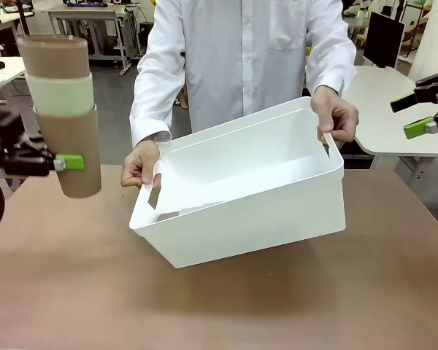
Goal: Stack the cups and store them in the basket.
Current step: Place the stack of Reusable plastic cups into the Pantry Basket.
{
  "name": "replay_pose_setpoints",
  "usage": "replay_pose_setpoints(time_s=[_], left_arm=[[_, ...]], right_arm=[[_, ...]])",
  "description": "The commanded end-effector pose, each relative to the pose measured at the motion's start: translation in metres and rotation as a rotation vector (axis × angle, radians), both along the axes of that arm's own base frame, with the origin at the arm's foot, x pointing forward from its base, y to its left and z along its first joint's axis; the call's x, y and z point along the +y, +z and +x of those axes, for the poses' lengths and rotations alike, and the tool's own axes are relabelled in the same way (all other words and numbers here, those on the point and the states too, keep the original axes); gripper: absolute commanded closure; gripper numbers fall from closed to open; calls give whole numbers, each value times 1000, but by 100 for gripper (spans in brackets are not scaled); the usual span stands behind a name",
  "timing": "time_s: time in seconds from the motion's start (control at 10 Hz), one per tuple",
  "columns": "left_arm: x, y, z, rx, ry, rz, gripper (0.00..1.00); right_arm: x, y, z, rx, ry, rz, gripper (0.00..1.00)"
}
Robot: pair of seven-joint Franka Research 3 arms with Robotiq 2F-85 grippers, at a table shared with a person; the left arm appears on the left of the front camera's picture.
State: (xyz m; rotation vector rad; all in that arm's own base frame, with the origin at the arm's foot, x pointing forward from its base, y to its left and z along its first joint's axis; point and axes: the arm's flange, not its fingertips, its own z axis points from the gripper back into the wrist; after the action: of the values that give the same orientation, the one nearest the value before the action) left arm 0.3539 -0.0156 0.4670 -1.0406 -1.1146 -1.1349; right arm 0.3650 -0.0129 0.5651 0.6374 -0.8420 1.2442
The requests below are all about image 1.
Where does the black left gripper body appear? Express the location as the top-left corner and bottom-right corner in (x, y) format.
(0, 111), (55, 178)

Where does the brown tall cup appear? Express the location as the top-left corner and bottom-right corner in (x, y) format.
(17, 34), (89, 80)
(34, 104), (102, 200)

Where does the pale green tall cup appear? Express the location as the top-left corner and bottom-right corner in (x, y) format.
(25, 71), (95, 117)

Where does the white plastic basket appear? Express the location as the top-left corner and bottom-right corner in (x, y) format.
(128, 96), (347, 270)

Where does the person's left forearm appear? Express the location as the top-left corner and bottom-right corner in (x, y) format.
(304, 32), (358, 99)

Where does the person's right forearm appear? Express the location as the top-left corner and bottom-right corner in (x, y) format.
(129, 50), (187, 151)

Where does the person's left hand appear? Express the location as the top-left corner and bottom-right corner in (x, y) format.
(310, 86), (361, 149)

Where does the person's right hand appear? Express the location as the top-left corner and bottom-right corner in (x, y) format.
(120, 139), (162, 190)

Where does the white side table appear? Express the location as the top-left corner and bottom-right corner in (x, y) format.
(341, 64), (438, 158)

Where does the black monitor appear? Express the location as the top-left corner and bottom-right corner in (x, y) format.
(363, 10), (405, 69)

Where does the white work table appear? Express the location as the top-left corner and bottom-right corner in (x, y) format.
(0, 56), (28, 92)

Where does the white desk with dark items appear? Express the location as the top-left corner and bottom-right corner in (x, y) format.
(0, 10), (34, 58)

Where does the black stand pole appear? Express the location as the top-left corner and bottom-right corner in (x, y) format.
(16, 0), (34, 37)

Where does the grey metal desk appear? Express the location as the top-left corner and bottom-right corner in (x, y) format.
(47, 3), (147, 76)

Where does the person in white coat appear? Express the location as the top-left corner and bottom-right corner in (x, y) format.
(129, 0), (358, 151)

